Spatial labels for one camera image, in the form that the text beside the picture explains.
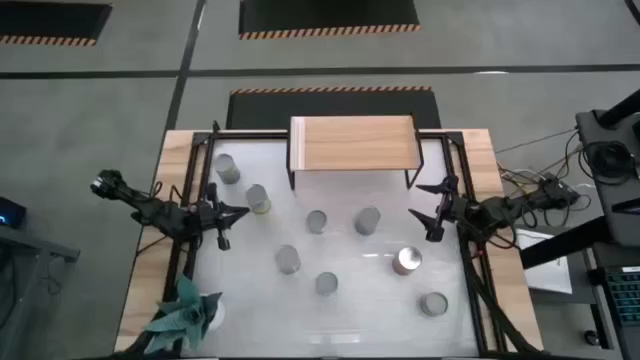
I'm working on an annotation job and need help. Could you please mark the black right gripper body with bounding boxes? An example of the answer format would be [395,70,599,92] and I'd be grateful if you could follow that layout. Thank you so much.
[424,174,472,244]

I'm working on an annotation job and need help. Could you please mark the white paper sheet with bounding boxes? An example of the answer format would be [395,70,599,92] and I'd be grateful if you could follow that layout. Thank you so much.
[514,227,574,296]

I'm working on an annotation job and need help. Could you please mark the black hazard-striped floor mat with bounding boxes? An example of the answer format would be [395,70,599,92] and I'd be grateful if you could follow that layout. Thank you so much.
[225,85,443,131]
[237,0,423,41]
[0,0,114,49]

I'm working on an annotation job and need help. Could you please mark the green peas label tin can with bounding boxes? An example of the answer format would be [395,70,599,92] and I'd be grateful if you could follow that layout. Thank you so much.
[314,271,340,297]

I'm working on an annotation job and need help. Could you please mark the cherries label tin can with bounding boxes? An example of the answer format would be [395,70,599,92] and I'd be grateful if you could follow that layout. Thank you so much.
[244,183,273,216]

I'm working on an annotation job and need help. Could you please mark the pineapple label orange tin can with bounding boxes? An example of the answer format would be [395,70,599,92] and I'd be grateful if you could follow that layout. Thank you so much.
[391,245,424,277]

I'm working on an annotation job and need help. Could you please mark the grey and black equipment cart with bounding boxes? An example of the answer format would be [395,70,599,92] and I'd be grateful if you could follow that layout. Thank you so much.
[519,88,640,351]

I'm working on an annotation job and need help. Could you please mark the backlit keyboard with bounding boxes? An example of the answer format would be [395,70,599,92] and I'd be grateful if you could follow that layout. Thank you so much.
[602,264,640,329]

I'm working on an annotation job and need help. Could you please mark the dark grey side desk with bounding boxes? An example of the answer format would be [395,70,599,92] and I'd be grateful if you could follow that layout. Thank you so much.
[0,222,81,360]

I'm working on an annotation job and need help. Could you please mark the coiled black cable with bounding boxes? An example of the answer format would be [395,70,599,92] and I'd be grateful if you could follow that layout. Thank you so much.
[578,139,639,182]

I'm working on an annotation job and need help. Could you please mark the yellow and blue tin can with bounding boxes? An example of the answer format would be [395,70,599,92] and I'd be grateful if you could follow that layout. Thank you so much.
[213,152,242,186]

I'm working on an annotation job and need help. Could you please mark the black aluminium rig frame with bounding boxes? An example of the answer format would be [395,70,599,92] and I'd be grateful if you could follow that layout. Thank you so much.
[130,119,544,360]

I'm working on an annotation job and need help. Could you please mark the wooden shelf black metal legs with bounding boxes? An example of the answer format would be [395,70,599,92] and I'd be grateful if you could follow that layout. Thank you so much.
[285,114,426,192]

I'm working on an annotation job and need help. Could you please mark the black device with blue light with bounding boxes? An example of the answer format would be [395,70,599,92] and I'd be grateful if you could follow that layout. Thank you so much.
[0,196,28,230]

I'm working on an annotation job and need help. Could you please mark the tangled floor cables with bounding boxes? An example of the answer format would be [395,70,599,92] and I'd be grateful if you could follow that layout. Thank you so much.
[494,127,594,229]

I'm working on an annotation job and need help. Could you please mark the plain silver-topped tin can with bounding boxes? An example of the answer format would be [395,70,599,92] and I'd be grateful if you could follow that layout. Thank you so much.
[305,209,329,236]
[353,205,383,237]

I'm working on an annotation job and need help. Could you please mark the short wide tin can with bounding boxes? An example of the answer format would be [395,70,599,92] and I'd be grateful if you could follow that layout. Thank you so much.
[418,291,450,319]

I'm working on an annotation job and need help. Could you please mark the artificial plant in white pot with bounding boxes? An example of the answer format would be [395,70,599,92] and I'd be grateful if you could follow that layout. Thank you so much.
[142,273,227,354]

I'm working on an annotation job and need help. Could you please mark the peas label blue tin can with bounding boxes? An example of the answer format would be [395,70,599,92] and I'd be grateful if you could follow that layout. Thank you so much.
[274,243,303,276]

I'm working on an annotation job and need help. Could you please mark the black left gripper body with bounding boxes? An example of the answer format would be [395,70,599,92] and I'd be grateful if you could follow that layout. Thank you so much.
[189,181,232,252]

